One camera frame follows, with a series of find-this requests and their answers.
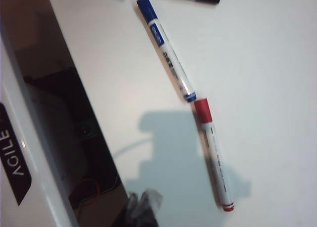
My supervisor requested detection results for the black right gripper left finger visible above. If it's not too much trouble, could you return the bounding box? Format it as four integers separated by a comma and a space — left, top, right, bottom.
118, 191, 141, 227

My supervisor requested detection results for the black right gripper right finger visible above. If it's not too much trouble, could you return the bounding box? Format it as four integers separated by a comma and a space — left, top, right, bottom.
138, 186, 163, 227

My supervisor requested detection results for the red whiteboard marker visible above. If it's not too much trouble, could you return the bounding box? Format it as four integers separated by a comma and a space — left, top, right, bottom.
193, 97, 236, 212

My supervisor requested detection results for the blue whiteboard marker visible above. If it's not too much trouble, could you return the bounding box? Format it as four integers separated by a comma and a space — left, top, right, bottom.
136, 0, 198, 103

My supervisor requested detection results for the orange wire loop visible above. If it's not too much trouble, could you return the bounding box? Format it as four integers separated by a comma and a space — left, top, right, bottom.
69, 179, 100, 203

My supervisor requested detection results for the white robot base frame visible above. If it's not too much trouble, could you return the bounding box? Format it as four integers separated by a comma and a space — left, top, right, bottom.
0, 26, 79, 227

